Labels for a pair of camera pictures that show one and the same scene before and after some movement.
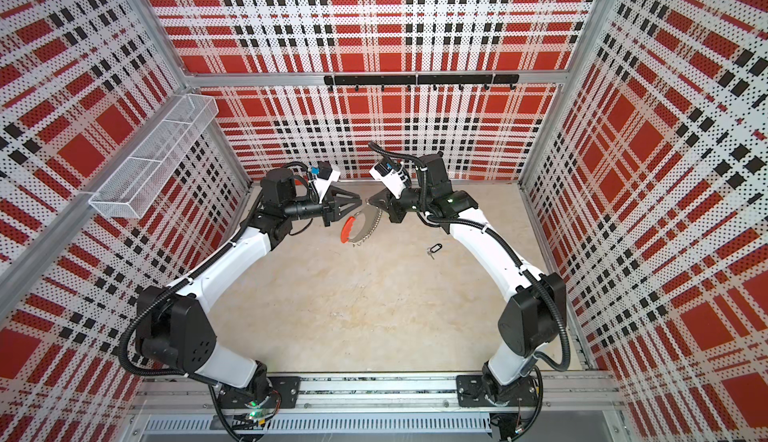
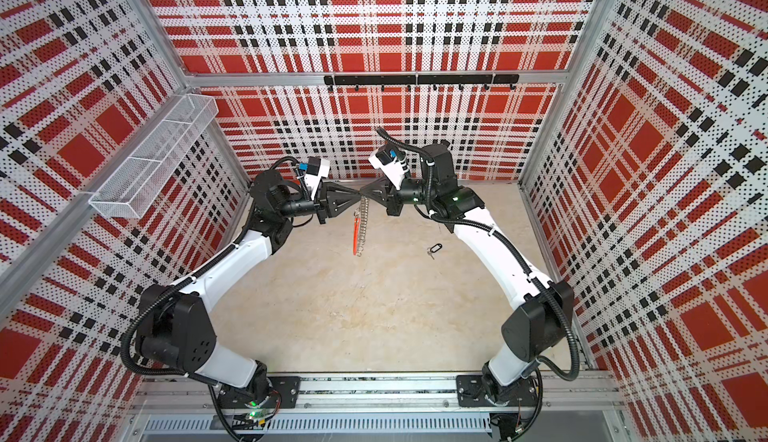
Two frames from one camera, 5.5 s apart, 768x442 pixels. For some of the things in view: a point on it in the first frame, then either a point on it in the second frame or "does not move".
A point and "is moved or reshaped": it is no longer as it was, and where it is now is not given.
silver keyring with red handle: x=372 y=215 is moved or reshaped
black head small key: x=433 y=249 does not move
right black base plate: x=471 y=392 does not move
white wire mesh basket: x=135 y=183 does not move
